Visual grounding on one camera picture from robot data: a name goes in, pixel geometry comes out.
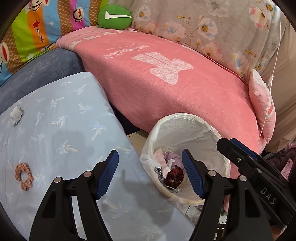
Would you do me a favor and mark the pink cloth piece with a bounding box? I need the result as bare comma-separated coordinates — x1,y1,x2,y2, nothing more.
154,149,170,178

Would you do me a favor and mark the white lined trash bin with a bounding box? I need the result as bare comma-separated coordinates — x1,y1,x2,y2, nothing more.
139,112,231,206

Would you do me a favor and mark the grey floral quilt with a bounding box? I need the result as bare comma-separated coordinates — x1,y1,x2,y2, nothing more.
108,0,282,80

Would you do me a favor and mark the pink towel blanket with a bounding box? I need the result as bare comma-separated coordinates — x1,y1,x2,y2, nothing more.
56,26,266,153

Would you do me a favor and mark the dark blue velvet cushion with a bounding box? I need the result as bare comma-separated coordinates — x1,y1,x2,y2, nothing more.
1,48,84,113

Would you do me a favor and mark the green plush cushion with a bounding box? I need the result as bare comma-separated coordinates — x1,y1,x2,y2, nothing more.
97,5,133,30

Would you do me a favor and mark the dark red scrunchie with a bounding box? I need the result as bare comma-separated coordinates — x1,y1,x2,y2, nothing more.
164,166,184,189

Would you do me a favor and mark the mauve fabric bag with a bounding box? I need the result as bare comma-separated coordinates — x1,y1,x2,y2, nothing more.
164,152,184,170

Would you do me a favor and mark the leopard print scrunchie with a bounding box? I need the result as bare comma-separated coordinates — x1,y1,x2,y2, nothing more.
154,167,164,181

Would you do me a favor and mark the pink small pillow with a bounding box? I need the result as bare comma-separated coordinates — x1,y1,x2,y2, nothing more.
249,69,276,143

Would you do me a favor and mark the orange patterned scrunchie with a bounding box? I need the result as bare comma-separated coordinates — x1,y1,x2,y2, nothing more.
15,163,34,191

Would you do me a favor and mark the rolled grey cloth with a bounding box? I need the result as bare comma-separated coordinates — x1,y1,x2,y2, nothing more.
10,105,23,125

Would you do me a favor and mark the colourful striped monkey pillow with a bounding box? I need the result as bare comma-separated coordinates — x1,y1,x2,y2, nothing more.
1,0,108,84

